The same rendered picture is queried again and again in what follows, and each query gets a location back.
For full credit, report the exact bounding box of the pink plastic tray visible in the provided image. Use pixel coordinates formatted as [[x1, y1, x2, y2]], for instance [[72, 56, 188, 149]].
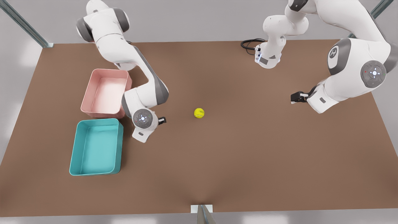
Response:
[[81, 69, 132, 119]]

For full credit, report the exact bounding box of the black cable loop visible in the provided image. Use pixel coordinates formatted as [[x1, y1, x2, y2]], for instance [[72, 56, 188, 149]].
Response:
[[241, 38, 266, 56]]

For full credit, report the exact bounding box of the teal plastic tray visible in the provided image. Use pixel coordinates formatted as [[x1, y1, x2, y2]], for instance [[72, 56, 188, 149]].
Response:
[[69, 118, 124, 176]]

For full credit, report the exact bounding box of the silver frame post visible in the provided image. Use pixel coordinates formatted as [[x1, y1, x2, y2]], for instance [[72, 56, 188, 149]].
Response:
[[348, 0, 395, 39], [191, 204, 216, 224], [0, 0, 54, 48]]

